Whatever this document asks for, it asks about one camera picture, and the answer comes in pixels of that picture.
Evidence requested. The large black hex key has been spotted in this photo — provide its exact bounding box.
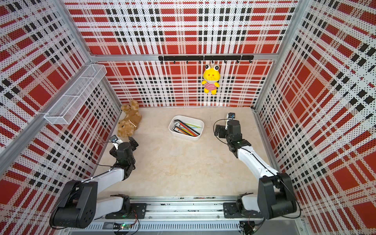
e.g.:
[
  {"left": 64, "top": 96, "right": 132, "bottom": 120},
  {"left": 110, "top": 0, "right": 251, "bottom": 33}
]
[
  {"left": 172, "top": 126, "right": 196, "bottom": 137},
  {"left": 174, "top": 119, "right": 200, "bottom": 137}
]

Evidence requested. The red sleeved hex key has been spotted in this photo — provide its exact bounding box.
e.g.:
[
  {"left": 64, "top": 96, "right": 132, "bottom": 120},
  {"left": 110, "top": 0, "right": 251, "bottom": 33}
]
[{"left": 180, "top": 122, "right": 200, "bottom": 137}]

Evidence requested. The green sleeved hex key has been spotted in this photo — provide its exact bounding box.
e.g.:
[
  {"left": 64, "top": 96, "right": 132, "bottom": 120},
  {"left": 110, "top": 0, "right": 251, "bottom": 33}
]
[{"left": 187, "top": 123, "right": 202, "bottom": 128}]

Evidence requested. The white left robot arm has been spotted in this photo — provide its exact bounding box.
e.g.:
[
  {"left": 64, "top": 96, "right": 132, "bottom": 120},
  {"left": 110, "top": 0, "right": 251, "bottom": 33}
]
[{"left": 49, "top": 135, "right": 139, "bottom": 230}]

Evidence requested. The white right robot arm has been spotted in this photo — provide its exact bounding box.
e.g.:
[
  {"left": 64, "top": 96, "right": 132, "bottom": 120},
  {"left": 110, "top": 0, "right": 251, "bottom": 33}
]
[{"left": 213, "top": 118, "right": 299, "bottom": 220}]

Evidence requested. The white plastic storage box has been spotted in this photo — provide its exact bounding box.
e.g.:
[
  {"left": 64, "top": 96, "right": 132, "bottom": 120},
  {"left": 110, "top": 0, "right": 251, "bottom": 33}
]
[{"left": 168, "top": 115, "right": 205, "bottom": 141}]

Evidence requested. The brown teddy bear plush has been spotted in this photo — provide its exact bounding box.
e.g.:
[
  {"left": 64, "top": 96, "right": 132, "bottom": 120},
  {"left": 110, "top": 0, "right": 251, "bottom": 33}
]
[{"left": 117, "top": 100, "right": 142, "bottom": 138}]

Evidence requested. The yellow frog plush toy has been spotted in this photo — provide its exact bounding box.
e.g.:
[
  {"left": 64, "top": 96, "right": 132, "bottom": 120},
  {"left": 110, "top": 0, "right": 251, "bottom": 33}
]
[{"left": 202, "top": 65, "right": 220, "bottom": 95}]

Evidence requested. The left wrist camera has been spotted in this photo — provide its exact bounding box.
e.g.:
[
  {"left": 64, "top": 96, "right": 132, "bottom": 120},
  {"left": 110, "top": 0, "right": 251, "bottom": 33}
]
[{"left": 109, "top": 135, "right": 122, "bottom": 145}]

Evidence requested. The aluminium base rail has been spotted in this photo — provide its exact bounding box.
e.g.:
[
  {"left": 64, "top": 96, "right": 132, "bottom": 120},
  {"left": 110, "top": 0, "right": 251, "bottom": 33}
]
[{"left": 61, "top": 196, "right": 310, "bottom": 235}]

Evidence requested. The black hook rail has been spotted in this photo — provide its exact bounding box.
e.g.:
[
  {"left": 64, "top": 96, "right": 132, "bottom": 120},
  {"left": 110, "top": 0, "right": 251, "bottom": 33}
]
[{"left": 158, "top": 55, "right": 255, "bottom": 63}]

